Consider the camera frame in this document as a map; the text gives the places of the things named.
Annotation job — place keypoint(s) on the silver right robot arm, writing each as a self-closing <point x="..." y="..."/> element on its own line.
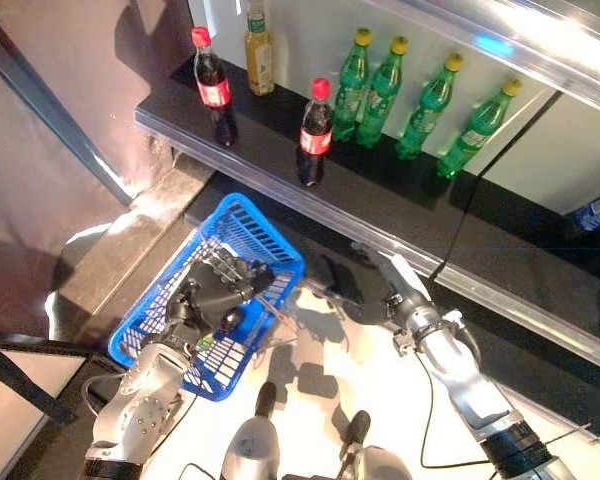
<point x="460" y="365"/>

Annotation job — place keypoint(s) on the Pepsi bottle blue cap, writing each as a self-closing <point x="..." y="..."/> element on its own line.
<point x="597" y="215"/>

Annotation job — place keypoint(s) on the green Sprite bottle yellow cap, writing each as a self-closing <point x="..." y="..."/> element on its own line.
<point x="380" y="100"/>
<point x="472" y="137"/>
<point x="204" y="343"/>
<point x="350" y="95"/>
<point x="427" y="115"/>

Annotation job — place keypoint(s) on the small yellow tea bottle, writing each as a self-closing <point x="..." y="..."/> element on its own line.
<point x="259" y="55"/>

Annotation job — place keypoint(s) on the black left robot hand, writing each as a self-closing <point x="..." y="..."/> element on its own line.
<point x="215" y="292"/>

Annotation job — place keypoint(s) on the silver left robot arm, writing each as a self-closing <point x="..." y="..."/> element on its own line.
<point x="145" y="390"/>

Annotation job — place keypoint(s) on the black base shelf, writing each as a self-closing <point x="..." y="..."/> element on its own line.
<point x="320" y="245"/>

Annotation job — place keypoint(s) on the cola bottle red cap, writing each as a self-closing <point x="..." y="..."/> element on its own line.
<point x="215" y="90"/>
<point x="315" y="140"/>

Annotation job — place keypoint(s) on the black shelf upright post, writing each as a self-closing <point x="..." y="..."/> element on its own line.
<point x="525" y="130"/>

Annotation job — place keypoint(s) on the blue plastic shopping basket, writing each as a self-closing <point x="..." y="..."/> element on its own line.
<point x="260" y="235"/>

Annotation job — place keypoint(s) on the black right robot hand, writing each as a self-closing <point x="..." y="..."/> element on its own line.
<point x="405" y="285"/>

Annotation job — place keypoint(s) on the black metal frame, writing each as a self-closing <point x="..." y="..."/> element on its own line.
<point x="15" y="350"/>

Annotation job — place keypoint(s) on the dark metal wall rail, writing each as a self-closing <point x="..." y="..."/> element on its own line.
<point x="45" y="100"/>

